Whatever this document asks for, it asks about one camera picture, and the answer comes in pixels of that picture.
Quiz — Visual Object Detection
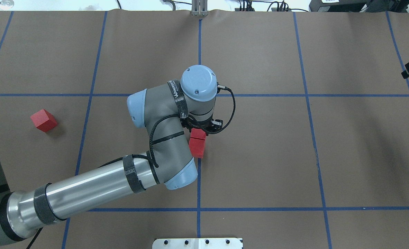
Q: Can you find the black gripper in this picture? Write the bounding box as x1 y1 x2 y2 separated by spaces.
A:
182 116 223 135

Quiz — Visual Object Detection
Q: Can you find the red wooden block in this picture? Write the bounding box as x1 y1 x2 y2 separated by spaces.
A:
189 138 206 159

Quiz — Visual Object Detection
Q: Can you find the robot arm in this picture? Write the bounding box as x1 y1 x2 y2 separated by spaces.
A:
0 65 231 246

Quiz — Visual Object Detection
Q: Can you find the round metal disc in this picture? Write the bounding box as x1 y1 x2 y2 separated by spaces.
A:
0 0 15 10

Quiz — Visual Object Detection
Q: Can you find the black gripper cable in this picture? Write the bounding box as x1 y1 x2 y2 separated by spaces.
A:
148 83 236 168

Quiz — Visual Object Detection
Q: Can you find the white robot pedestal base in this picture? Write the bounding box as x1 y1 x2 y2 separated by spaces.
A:
152 238 244 249

